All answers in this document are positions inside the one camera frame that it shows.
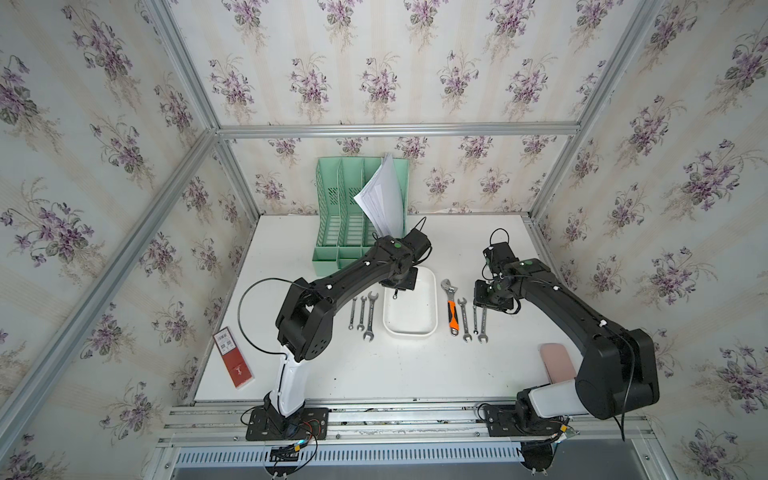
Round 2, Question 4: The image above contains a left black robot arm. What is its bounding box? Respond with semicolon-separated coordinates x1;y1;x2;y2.
265;228;432;418

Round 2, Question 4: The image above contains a large silver wrench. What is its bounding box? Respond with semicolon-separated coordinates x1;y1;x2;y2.
363;292;379;342

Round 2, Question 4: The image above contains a white plastic storage box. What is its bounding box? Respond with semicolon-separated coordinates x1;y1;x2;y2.
383;266;438;340

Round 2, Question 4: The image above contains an orange handled adjustable wrench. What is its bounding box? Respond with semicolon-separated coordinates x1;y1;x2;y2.
441;279;460;336

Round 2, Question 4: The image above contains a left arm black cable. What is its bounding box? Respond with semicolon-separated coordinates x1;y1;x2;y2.
236;277;298;356

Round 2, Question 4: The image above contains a small silver wrench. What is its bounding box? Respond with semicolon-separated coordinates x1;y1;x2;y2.
356;296;367;331

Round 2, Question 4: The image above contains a pink case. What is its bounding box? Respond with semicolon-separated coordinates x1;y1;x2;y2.
539;343;577;384

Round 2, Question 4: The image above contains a silver wrench pair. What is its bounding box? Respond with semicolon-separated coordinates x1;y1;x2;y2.
478;308;488;344

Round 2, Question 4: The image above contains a red card package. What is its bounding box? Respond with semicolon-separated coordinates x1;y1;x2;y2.
213;327;253;389

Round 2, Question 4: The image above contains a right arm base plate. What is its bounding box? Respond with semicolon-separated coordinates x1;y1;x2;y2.
477;403;569;437

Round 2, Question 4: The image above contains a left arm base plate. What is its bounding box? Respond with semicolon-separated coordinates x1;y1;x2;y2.
245;406;330;441

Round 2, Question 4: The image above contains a silver combination wrench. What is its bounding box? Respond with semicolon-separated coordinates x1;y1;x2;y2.
458;298;473;343

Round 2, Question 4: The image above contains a white paper stack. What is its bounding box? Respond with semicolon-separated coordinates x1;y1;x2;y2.
354;154;405;238

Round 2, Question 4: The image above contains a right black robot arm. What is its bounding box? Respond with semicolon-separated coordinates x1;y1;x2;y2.
474;243;660;420

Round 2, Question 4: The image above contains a small circuit board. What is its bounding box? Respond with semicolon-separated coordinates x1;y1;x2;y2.
268;445;302;464

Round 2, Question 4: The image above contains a green file organizer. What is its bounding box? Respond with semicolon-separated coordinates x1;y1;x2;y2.
312;156;381;277

